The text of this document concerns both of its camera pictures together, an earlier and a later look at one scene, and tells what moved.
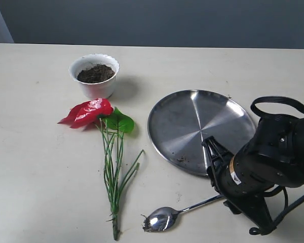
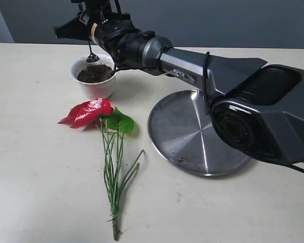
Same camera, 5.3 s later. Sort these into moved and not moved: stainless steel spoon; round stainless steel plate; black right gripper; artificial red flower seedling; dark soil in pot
Moved: stainless steel spoon; black right gripper
Not moved: artificial red flower seedling; dark soil in pot; round stainless steel plate
